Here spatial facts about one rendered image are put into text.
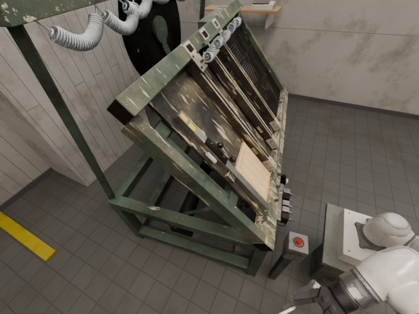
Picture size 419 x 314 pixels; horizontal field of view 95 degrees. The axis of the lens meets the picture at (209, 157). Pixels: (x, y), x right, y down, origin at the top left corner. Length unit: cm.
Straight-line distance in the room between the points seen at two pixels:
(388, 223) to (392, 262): 82
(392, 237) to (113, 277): 235
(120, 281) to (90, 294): 29
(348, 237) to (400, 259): 97
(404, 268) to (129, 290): 217
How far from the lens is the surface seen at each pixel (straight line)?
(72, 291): 271
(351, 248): 169
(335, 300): 79
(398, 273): 75
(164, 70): 110
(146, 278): 240
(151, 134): 91
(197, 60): 135
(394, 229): 156
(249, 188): 137
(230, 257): 214
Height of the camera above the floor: 224
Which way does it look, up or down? 47 degrees down
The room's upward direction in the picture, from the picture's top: 4 degrees counter-clockwise
